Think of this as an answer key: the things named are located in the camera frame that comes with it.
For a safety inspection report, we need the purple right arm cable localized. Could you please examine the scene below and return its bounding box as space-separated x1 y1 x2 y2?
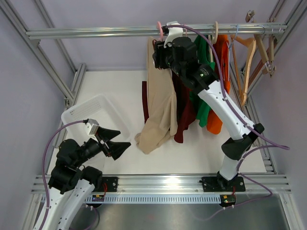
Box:
182 25 290 221

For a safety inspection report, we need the beige t shirt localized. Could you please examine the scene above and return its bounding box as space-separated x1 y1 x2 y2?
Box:
135 37 178 154

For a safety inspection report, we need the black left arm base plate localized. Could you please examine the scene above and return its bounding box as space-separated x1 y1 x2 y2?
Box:
94 176 118 193

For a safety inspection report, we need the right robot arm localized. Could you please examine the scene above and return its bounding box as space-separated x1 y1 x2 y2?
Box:
153 37 264 190

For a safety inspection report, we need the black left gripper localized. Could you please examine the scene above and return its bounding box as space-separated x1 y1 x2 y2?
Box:
73 126 131 167

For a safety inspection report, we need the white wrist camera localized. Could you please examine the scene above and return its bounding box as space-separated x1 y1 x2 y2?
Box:
164 21 184 48
85 119 99 137

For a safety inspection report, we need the thick pink plastic hanger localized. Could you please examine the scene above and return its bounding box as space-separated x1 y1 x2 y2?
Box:
157 21 165 41

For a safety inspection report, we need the brown wooden clip hanger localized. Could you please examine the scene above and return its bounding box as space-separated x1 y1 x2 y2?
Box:
247 25 276 81

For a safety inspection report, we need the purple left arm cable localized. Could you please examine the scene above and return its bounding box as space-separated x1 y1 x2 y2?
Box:
42 119 87 230

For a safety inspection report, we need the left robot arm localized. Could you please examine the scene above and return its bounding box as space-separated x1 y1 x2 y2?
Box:
34 126 131 230

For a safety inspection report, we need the white plastic basket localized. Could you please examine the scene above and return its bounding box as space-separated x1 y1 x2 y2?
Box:
61 94 131 142

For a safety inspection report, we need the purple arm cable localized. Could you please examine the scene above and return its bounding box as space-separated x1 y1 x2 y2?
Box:
182 25 290 221
42 119 87 230

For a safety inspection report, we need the blue wire hanger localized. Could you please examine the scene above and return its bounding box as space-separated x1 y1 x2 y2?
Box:
228 24 239 56

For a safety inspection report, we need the aluminium hanging rail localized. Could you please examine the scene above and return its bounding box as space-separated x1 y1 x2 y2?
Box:
25 23 288 40

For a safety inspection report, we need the green t shirt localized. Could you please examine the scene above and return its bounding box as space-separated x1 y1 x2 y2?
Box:
189 35 215 127

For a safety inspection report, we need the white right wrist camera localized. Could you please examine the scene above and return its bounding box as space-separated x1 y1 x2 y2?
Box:
164 21 184 48

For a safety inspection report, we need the orange t shirt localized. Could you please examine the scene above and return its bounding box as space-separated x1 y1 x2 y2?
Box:
206 34 231 135

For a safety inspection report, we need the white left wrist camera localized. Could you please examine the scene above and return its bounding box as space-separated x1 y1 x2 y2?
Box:
85 119 99 137

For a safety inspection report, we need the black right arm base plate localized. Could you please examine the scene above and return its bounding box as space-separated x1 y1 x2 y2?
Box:
199 176 246 192

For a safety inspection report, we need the maroon t shirt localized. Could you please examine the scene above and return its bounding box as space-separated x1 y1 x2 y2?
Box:
142 73 196 143

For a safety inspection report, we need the white slotted cable duct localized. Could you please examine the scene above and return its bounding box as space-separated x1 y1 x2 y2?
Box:
85 194 221 204

